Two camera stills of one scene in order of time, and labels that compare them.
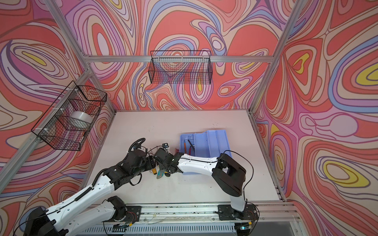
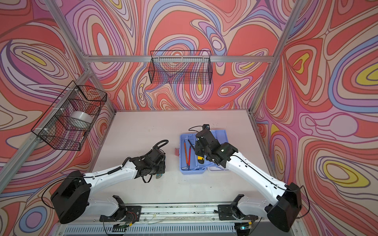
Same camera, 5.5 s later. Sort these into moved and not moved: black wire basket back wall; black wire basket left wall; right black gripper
Moved: right black gripper
Not moved: black wire basket left wall; black wire basket back wall
